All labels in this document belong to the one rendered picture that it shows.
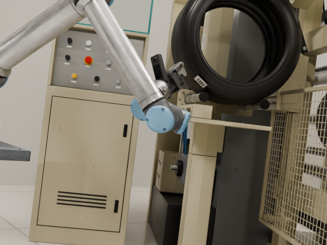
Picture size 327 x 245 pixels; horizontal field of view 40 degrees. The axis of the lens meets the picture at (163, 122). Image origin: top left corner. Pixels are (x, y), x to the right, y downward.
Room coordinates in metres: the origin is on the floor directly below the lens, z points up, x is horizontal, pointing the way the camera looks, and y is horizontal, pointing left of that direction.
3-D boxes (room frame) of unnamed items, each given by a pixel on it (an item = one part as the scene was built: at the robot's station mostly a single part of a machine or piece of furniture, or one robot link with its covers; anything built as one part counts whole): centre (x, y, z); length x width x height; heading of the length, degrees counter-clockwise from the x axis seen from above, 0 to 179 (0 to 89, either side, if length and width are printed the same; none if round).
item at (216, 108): (2.36, -0.26, 0.90); 0.40 x 0.03 x 0.10; 97
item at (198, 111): (2.16, -0.14, 0.84); 0.36 x 0.09 x 0.06; 7
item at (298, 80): (2.45, -0.63, 1.05); 0.20 x 0.15 x 0.30; 7
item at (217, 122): (2.18, -0.28, 0.80); 0.37 x 0.36 x 0.02; 97
